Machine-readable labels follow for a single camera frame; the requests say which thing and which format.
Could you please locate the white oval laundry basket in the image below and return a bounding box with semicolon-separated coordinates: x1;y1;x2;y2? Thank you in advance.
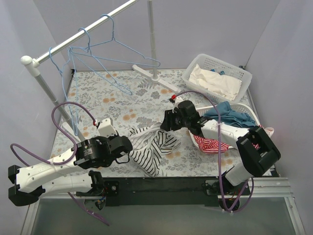
189;102;257;152

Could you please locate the white rectangular mesh basket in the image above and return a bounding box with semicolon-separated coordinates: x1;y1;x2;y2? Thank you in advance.
182;54;252;104

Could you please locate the blue wire hanger middle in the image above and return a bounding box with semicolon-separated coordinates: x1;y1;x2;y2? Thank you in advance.
69;27;133;95

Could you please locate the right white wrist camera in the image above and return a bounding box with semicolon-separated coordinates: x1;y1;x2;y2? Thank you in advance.
169;94;184;108

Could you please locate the teal blue garment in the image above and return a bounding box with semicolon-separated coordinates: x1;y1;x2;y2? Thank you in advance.
203;101;258;128

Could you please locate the white cloth in basket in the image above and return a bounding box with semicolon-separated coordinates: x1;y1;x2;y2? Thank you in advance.
189;64;242;100

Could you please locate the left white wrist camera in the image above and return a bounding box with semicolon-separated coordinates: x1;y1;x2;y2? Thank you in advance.
93;117;117;138

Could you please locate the red white striped garment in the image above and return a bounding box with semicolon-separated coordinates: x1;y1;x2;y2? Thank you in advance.
193;124;265;155

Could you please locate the blue wire hanger right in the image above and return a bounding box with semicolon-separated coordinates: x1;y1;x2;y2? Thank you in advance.
70;14;161;68

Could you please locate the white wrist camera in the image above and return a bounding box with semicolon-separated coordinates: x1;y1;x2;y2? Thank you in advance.
93;117;117;138
169;94;184;108

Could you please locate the blue wire hanger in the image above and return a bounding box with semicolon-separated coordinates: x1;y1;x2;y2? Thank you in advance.
48;46;80;137
69;27;133;95
70;14;161;68

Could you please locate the blue wire hanger left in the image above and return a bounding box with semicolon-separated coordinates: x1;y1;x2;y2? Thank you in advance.
48;46;80;137

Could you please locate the pink white lace garment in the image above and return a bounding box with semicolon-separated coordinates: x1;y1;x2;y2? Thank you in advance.
260;125;274;138

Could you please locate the white clothes rack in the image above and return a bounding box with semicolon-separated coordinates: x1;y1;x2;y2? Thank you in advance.
20;0;181;147

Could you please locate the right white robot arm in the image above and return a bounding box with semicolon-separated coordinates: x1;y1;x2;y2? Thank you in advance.
161;96;281;195

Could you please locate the black white striped tank top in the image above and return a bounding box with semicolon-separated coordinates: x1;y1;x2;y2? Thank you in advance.
128;122;180;177

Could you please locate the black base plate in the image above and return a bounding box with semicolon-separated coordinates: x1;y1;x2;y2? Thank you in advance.
75;176;250;213

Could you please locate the floral table mat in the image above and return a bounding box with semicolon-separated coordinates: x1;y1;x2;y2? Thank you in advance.
50;70;241;177

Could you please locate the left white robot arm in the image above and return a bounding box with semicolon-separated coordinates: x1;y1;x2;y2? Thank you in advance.
8;136;133;207

